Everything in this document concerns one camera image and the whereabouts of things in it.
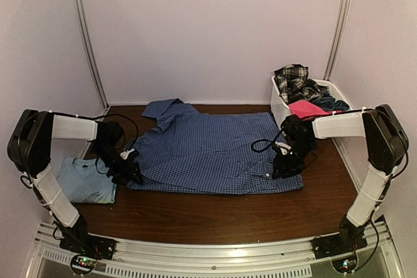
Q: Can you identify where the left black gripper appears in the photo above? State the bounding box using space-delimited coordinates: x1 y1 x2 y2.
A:
91 145 143 189

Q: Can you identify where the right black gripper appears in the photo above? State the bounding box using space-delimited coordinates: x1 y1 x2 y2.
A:
274 141 317 182

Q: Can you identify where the light blue printed t-shirt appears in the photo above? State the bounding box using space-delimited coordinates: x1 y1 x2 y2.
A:
57 158 117 204

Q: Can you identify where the blue dotted shirt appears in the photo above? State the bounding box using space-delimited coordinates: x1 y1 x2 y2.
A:
128 99 304 195

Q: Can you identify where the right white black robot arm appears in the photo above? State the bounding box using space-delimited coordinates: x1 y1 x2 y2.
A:
272 104 409 253

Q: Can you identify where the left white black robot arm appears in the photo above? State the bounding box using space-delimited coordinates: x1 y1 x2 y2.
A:
7 109 143 255

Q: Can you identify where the white plastic laundry basket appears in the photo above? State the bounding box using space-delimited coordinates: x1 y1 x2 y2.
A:
270 76 353 126

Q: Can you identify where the pink garment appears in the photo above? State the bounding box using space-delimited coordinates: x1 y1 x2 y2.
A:
288 100 341 118

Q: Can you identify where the navy blue garment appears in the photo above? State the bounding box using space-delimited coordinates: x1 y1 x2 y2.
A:
313 96 350 112

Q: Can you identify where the dark plaid shirt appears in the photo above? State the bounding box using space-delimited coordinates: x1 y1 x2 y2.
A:
274 64 330 105

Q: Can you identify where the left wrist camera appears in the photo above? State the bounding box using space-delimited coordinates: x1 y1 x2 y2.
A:
120 148 137 160

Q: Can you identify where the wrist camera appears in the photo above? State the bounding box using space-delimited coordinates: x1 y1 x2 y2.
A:
120 148 137 160
273 141 291 155

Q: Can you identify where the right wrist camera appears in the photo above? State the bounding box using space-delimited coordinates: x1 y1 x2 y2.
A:
273 141 291 155

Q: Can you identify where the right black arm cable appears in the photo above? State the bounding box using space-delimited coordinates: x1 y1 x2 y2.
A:
252 130 284 154

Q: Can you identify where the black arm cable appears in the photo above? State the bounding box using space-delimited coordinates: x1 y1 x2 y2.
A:
97 114 139 152
252 130 284 154

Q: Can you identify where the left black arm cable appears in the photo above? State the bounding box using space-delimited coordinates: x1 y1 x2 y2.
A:
97 114 139 152

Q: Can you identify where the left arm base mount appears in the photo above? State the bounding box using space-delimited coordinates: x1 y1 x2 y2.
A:
59 235 117 275

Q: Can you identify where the front aluminium frame rail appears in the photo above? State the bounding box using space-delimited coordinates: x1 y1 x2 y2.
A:
23 221 405 277

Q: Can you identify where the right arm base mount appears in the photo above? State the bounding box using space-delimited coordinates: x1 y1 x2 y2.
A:
311 234 367 275

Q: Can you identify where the right aluminium frame post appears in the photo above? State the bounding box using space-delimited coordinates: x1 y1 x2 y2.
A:
323 0 352 81

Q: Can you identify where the aluminium frame post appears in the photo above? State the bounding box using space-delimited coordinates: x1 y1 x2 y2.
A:
74 0 109 110
323 0 352 81

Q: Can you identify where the left aluminium frame post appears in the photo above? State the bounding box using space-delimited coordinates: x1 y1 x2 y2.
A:
74 0 109 110

